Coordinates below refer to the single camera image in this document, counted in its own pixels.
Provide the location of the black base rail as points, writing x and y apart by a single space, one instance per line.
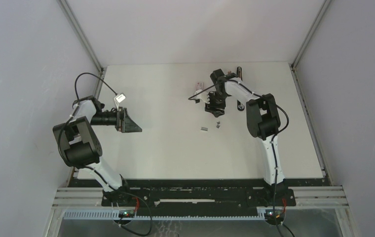
200 197

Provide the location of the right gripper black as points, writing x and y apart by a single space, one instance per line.
211 107

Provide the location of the staple box red white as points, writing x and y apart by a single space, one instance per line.
199 87

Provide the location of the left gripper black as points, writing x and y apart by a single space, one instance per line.
124 123

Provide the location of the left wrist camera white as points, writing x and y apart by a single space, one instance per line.
118 98

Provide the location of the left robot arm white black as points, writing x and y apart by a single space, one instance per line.
79 146

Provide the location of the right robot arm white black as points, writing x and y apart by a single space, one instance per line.
262 118

